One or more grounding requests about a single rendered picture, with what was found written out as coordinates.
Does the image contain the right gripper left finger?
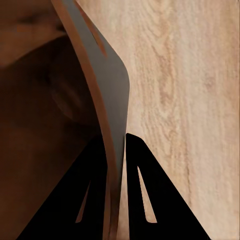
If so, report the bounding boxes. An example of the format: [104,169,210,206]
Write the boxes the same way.
[16,134,108,240]

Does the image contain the trash can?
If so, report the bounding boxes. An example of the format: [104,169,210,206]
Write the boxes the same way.
[0,0,130,240]

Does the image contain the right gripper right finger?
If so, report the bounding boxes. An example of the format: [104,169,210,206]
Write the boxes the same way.
[125,133,211,240]

